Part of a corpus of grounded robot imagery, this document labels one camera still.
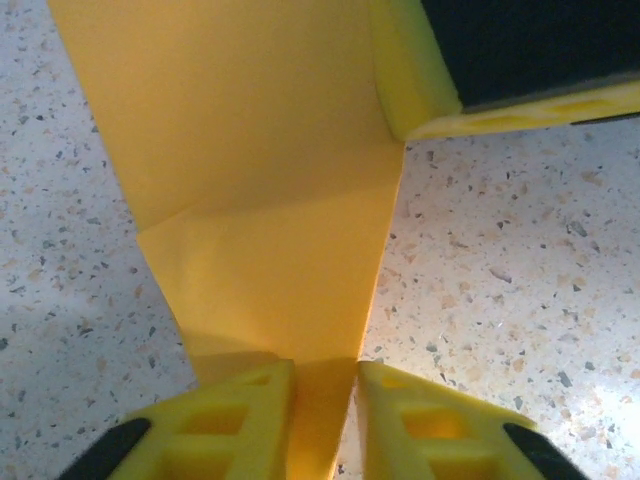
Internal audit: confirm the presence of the orange cloth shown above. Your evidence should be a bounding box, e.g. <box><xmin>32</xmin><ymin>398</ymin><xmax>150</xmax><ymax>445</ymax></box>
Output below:
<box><xmin>47</xmin><ymin>0</ymin><xmax>406</xmax><ymax>480</ymax></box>

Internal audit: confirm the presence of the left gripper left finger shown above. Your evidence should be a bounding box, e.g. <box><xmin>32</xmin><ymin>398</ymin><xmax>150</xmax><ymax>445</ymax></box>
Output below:
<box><xmin>57</xmin><ymin>360</ymin><xmax>297</xmax><ymax>480</ymax></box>

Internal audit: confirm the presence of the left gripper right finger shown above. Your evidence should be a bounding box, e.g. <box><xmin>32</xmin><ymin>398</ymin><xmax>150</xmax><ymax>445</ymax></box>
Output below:
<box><xmin>355</xmin><ymin>360</ymin><xmax>584</xmax><ymax>480</ymax></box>

